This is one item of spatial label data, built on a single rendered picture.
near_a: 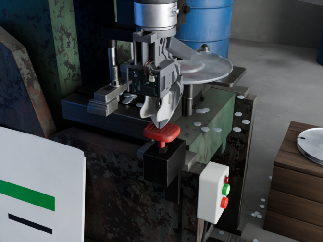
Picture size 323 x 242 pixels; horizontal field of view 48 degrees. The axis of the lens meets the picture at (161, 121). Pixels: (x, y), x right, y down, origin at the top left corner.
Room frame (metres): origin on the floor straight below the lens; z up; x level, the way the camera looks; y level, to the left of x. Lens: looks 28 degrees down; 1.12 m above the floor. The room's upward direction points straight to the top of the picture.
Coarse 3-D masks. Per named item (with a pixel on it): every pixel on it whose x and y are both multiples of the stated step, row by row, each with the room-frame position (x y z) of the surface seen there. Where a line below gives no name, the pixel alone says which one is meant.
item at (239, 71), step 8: (232, 72) 0.95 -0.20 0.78; (240, 72) 0.95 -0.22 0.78; (216, 80) 0.89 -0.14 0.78; (224, 80) 0.89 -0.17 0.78; (232, 80) 0.89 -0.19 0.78; (184, 88) 0.94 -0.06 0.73; (192, 88) 0.94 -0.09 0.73; (200, 88) 1.00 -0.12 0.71; (184, 96) 0.94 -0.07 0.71; (192, 96) 0.94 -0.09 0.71; (200, 96) 1.00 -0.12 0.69; (184, 104) 0.94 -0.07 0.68; (192, 104) 0.94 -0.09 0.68; (200, 104) 1.00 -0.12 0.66; (184, 112) 0.94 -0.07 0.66; (192, 112) 0.95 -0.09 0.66
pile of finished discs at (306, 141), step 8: (312, 128) 1.36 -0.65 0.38; (320, 128) 1.36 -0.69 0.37; (304, 136) 1.30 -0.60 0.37; (312, 136) 1.30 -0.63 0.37; (320, 136) 1.30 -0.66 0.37; (304, 144) 1.24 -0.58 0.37; (312, 144) 1.24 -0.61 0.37; (320, 144) 1.23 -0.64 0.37; (304, 152) 1.18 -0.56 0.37; (312, 152) 1.18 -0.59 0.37; (320, 152) 1.18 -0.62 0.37; (312, 160) 1.14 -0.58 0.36; (320, 160) 1.12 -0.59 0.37
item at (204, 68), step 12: (180, 60) 1.03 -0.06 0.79; (192, 60) 1.03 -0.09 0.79; (204, 60) 1.04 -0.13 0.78; (216, 60) 1.04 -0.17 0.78; (228, 60) 1.03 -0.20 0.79; (180, 72) 0.94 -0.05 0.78; (192, 72) 0.94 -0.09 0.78; (204, 72) 0.94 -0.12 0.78; (216, 72) 0.94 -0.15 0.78; (228, 72) 0.94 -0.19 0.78
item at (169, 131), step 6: (150, 126) 0.67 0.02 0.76; (168, 126) 0.67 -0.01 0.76; (174, 126) 0.67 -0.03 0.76; (144, 132) 0.65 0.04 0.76; (150, 132) 0.64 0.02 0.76; (156, 132) 0.64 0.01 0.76; (162, 132) 0.64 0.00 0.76; (168, 132) 0.64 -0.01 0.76; (174, 132) 0.64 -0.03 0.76; (150, 138) 0.64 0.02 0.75; (156, 138) 0.63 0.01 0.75; (162, 138) 0.63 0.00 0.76; (168, 138) 0.62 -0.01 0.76; (174, 138) 0.64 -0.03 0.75; (162, 144) 0.65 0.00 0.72
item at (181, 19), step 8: (120, 0) 1.01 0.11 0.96; (128, 0) 0.99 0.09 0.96; (184, 0) 1.03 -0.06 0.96; (120, 8) 1.01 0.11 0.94; (128, 8) 0.99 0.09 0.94; (184, 8) 1.02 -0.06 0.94; (120, 16) 1.01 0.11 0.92; (128, 16) 1.00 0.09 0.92; (184, 16) 1.04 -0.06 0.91; (120, 24) 1.01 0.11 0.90; (128, 24) 1.00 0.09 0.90; (176, 24) 0.99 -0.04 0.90
